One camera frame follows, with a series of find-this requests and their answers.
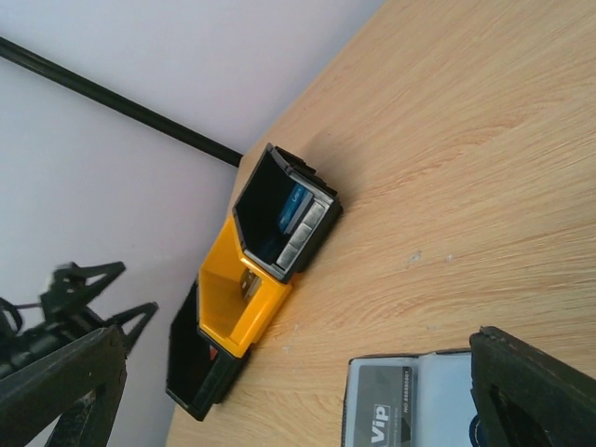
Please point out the black bin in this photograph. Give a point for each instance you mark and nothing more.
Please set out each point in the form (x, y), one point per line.
(190, 382)
(260, 202)

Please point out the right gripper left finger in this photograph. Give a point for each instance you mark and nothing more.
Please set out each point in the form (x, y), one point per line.
(78, 387)

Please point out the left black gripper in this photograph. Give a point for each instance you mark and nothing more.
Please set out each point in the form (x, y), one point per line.
(29, 332)

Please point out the yellow bin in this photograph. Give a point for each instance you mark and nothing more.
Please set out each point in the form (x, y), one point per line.
(229, 319)

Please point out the navy blue card holder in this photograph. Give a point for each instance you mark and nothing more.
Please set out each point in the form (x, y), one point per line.
(444, 407)

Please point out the black bin right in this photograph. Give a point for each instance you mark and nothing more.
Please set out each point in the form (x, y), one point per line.
(260, 202)

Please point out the blue card in bin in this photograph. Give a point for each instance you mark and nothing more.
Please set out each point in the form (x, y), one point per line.
(294, 207)

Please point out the black bin left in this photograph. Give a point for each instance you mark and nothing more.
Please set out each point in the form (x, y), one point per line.
(190, 382)

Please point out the black enclosure frame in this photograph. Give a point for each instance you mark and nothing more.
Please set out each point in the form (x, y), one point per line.
(77, 83)

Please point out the white red card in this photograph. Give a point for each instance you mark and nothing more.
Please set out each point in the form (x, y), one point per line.
(212, 354)

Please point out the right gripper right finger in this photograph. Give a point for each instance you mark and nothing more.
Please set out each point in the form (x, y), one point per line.
(525, 397)

